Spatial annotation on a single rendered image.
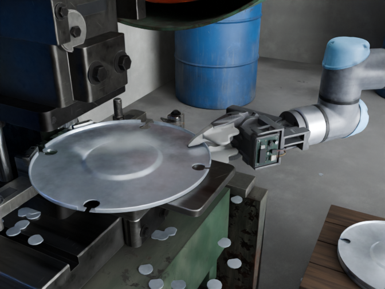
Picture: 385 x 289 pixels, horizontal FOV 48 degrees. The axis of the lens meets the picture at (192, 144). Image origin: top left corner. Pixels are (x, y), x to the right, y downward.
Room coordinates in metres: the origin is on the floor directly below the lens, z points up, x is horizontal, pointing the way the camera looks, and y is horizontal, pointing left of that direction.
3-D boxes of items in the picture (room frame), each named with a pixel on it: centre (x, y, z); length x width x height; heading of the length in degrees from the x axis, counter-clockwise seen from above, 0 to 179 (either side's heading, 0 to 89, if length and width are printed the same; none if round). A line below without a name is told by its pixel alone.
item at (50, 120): (0.67, 0.23, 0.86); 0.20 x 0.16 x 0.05; 153
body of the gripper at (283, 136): (0.69, -0.14, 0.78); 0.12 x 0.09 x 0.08; 115
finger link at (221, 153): (0.65, -0.04, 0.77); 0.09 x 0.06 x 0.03; 115
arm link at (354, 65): (0.77, -0.30, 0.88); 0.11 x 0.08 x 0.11; 98
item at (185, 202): (0.59, 0.07, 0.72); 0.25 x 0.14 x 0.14; 63
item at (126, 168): (0.61, 0.11, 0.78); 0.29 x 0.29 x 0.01
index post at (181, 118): (0.77, 0.03, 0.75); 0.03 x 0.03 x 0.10; 63
